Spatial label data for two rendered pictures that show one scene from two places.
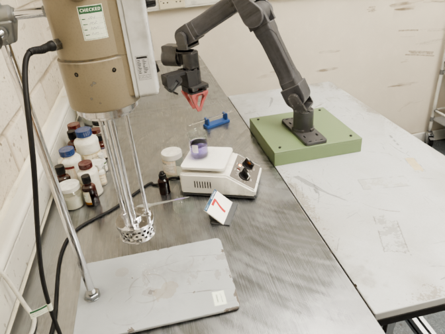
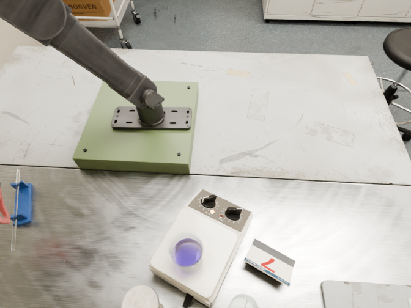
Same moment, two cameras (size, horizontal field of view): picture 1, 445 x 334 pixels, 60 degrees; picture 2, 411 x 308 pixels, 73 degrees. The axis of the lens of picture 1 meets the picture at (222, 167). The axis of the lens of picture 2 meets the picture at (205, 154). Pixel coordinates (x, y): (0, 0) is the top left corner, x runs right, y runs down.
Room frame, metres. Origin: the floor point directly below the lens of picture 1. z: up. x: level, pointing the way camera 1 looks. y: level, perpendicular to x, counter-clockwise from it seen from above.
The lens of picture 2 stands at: (0.86, 0.16, 1.48)
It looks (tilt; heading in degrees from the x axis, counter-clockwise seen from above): 56 degrees down; 284
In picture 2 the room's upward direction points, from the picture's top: 1 degrees counter-clockwise
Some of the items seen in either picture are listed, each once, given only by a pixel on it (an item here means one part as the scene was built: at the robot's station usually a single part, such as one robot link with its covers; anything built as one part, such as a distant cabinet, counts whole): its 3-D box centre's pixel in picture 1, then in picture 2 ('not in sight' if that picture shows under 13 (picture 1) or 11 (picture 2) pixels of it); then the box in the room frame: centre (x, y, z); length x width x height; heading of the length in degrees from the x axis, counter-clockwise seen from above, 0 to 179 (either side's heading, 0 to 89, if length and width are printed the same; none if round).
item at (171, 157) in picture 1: (173, 163); (144, 307); (0.98, 0.14, 0.94); 0.06 x 0.06 x 0.08
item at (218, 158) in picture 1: (207, 158); (195, 249); (0.92, 0.04, 0.98); 0.12 x 0.12 x 0.01; 75
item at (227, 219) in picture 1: (221, 207); (270, 260); (0.78, 0.01, 0.92); 0.09 x 0.06 x 0.04; 163
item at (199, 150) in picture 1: (198, 144); (185, 253); (0.93, 0.06, 1.02); 0.06 x 0.05 x 0.08; 6
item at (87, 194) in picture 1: (89, 189); not in sight; (0.87, 0.36, 0.94); 0.04 x 0.04 x 0.09
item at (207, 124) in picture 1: (216, 119); (19, 201); (1.33, 0.01, 0.92); 0.10 x 0.03 x 0.04; 121
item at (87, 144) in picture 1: (88, 148); not in sight; (1.08, 0.41, 0.96); 0.07 x 0.07 x 0.13
